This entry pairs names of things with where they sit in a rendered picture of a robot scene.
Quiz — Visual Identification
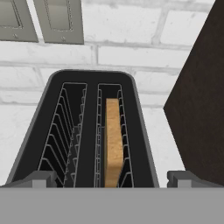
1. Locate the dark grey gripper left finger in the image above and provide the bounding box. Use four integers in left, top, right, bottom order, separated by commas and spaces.
0, 170, 58, 189

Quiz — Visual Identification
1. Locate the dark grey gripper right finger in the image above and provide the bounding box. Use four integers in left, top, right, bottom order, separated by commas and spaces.
166, 170, 224, 189

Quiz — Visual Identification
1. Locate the black toaster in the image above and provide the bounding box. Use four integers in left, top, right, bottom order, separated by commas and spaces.
5, 69, 160, 189

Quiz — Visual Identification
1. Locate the brown bread slice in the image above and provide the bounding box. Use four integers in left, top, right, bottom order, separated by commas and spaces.
104, 98, 124, 188

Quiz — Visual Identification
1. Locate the dark brown cabinet side panel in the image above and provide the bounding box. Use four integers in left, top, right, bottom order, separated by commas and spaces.
163, 0, 224, 186

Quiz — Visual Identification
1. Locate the grey cupboard door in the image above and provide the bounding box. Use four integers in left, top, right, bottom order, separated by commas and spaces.
32, 0, 85, 46
0, 0, 39, 44

